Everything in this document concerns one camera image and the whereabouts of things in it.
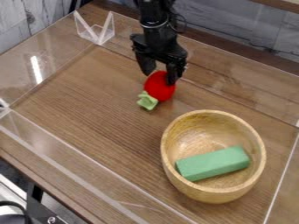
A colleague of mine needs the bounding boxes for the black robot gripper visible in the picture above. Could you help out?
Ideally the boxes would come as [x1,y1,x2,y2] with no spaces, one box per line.
[130,24,188,86]

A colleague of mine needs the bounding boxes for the red plush fruit green stem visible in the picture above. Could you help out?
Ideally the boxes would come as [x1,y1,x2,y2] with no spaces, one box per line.
[136,71,176,110]

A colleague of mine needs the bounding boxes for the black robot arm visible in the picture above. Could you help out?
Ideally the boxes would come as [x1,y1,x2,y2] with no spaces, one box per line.
[130,0,188,86]

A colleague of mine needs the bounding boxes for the round wooden bowl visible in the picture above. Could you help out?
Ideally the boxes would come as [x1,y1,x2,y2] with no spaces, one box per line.
[160,109,267,204]

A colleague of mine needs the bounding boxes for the clear acrylic tray walls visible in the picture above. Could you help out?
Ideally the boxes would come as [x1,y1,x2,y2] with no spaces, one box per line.
[0,17,299,224]

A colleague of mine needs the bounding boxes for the green rectangular block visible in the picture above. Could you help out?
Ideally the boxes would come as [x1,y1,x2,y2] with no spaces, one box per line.
[175,146,250,182]

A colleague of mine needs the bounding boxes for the black table leg frame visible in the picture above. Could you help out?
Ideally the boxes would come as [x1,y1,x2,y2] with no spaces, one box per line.
[26,182,78,224]

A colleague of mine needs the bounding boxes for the black cable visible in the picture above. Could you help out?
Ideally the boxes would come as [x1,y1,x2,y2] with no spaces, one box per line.
[0,200,34,224]

